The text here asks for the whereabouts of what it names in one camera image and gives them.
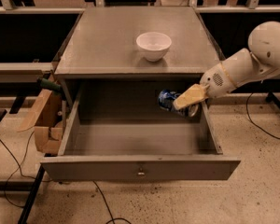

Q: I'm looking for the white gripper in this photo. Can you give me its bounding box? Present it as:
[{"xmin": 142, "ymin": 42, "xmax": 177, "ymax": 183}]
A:
[{"xmin": 173, "ymin": 63, "xmax": 236, "ymax": 110}]

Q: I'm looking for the blue pepsi can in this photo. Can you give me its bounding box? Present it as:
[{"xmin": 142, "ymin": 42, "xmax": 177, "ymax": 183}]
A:
[{"xmin": 158, "ymin": 90, "xmax": 200, "ymax": 118}]

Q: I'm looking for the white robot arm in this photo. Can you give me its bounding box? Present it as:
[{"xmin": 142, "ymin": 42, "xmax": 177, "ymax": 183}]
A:
[{"xmin": 173, "ymin": 21, "xmax": 280, "ymax": 110}]

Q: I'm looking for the grey open top drawer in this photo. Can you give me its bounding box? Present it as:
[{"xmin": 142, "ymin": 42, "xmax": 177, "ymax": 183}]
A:
[{"xmin": 42, "ymin": 80, "xmax": 240, "ymax": 181}]

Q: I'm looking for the white ceramic bowl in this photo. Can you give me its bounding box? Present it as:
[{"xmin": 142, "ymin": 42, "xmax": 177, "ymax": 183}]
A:
[{"xmin": 136, "ymin": 32, "xmax": 172, "ymax": 62}]

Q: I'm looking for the grey cabinet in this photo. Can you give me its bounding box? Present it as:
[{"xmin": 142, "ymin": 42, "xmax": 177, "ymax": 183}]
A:
[{"xmin": 55, "ymin": 7, "xmax": 219, "ymax": 105}]

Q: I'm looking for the brown cardboard box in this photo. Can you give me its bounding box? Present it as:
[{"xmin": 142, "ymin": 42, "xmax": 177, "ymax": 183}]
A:
[{"xmin": 18, "ymin": 88, "xmax": 63, "ymax": 155}]

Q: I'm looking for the black floor cable right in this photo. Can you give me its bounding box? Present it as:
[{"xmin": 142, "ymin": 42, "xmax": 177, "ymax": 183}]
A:
[{"xmin": 245, "ymin": 91, "xmax": 280, "ymax": 141}]

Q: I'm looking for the black floor cable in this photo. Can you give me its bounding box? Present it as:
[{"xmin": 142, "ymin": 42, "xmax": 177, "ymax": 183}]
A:
[
  {"xmin": 92, "ymin": 180, "xmax": 133, "ymax": 224},
  {"xmin": 0, "ymin": 131, "xmax": 54, "ymax": 209},
  {"xmin": 245, "ymin": 91, "xmax": 280, "ymax": 141}
]

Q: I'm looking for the metal drawer handle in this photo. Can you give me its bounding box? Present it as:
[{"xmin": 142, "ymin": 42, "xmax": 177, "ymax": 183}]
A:
[{"xmin": 137, "ymin": 168, "xmax": 146, "ymax": 176}]

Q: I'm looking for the black floor cable centre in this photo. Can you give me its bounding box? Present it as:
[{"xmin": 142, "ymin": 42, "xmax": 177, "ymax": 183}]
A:
[{"xmin": 92, "ymin": 180, "xmax": 133, "ymax": 224}]

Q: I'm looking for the green handled tool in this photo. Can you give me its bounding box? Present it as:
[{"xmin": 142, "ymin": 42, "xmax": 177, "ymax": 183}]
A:
[{"xmin": 37, "ymin": 78, "xmax": 63, "ymax": 94}]

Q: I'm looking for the black metal frame leg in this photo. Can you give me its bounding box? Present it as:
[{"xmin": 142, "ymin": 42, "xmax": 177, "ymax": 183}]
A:
[{"xmin": 18, "ymin": 166, "xmax": 45, "ymax": 224}]

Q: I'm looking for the black floor cable left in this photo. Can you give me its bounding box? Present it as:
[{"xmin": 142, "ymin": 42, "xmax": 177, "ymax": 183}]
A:
[{"xmin": 0, "ymin": 131, "xmax": 54, "ymax": 209}]

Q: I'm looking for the grey metal rail left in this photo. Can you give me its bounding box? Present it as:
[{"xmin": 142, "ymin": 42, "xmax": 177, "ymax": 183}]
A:
[{"xmin": 0, "ymin": 63, "xmax": 53, "ymax": 83}]

